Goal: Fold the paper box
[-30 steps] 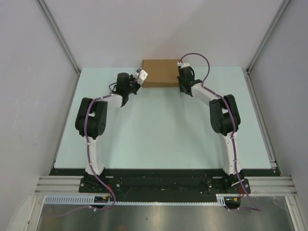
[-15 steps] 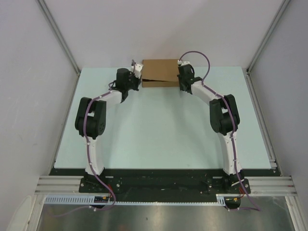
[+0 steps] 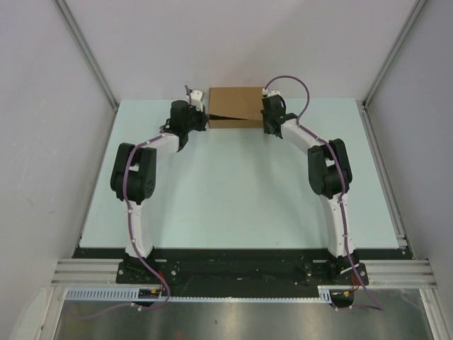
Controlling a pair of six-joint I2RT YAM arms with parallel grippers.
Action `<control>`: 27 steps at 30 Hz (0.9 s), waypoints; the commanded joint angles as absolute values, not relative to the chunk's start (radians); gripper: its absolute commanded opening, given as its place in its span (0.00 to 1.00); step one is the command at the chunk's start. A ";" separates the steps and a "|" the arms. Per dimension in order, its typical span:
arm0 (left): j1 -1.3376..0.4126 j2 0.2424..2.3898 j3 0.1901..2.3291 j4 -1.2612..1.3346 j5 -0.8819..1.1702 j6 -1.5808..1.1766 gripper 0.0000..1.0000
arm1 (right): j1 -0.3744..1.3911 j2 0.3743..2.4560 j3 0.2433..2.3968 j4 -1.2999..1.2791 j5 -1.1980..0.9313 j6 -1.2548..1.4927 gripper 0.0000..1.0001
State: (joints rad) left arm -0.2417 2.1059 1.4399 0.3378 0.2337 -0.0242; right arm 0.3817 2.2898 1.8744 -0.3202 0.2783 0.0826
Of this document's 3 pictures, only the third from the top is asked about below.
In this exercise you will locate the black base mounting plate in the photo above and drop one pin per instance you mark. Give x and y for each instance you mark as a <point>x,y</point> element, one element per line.
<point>309,266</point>

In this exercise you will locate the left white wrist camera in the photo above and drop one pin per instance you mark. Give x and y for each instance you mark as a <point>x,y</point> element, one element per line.
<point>195,98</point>

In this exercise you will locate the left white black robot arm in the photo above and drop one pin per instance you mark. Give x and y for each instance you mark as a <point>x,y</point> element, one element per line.
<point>133,178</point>

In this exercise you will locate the right aluminium frame post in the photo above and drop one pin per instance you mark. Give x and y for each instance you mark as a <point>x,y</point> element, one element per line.
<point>395,50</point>

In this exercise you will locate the left aluminium frame post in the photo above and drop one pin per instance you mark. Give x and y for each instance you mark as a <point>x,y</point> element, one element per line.
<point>77,35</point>

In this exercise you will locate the aluminium frame post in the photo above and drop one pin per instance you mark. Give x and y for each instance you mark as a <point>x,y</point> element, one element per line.
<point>77,35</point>
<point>395,50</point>

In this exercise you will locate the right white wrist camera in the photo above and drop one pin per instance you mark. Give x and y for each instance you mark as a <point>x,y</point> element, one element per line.
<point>269,93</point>

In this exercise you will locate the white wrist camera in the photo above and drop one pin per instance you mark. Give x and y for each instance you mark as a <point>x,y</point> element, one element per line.
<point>195,98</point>
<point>269,93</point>

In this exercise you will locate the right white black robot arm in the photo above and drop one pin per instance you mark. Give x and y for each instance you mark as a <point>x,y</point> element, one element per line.
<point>329,175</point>

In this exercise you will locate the grey slotted cable duct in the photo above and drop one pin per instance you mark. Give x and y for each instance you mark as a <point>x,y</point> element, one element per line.
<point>316,294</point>

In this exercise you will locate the brown cardboard box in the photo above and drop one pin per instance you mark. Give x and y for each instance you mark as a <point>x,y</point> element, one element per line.
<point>235,107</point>

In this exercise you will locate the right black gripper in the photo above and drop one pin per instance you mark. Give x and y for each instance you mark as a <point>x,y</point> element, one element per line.
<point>266,129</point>

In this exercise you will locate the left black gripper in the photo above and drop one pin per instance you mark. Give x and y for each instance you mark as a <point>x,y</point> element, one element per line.
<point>202,116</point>

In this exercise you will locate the aluminium front rail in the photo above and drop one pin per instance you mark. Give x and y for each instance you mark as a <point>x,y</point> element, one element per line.
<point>381,273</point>

